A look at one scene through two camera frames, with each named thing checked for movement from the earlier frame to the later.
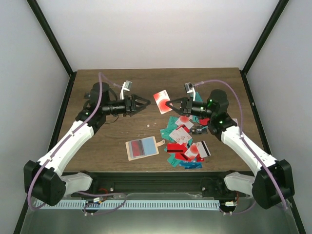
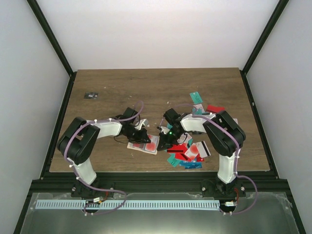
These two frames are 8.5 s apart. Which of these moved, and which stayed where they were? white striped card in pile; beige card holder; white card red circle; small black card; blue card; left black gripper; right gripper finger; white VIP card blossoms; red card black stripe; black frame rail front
Moved: beige card holder; left black gripper; white card red circle; right gripper finger
Stayed: white striped card in pile; white VIP card blossoms; small black card; red card black stripe; black frame rail front; blue card
